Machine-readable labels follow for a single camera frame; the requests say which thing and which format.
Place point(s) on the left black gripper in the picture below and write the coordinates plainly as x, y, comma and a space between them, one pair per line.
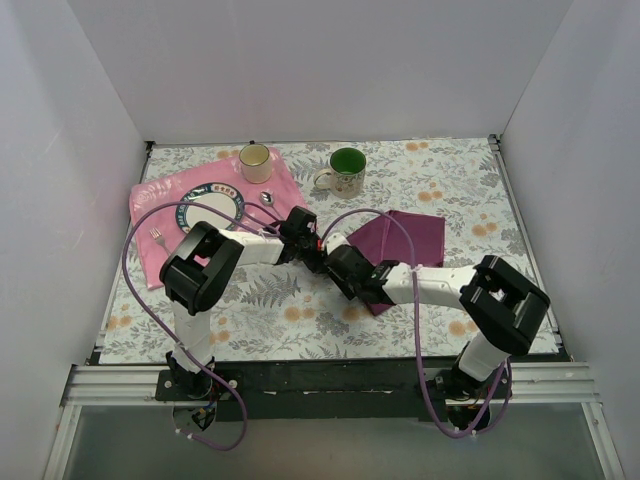
314, 251

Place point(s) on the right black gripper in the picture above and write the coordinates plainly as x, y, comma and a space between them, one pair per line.
338, 273

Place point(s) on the purple satin napkin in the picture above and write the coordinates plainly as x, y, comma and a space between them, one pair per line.
401, 237

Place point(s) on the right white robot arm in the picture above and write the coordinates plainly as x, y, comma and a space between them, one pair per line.
506, 307

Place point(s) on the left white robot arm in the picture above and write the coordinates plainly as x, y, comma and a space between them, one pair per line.
196, 275

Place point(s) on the silver spoon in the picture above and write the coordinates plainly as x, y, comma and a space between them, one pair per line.
267, 200

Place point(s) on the floral tablecloth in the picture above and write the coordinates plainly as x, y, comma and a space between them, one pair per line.
287, 313

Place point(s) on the white plate blue rim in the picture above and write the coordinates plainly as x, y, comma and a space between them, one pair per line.
226, 199

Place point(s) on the green floral mug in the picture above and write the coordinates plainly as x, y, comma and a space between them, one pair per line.
345, 174

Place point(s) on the cream ceramic cup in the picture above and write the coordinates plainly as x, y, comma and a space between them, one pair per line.
255, 162

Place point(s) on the small silver fork on placemat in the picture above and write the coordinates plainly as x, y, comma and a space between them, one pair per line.
159, 239

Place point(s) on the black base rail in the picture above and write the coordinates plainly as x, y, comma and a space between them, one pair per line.
318, 389

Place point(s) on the aluminium frame rail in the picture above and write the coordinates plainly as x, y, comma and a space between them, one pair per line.
116, 431

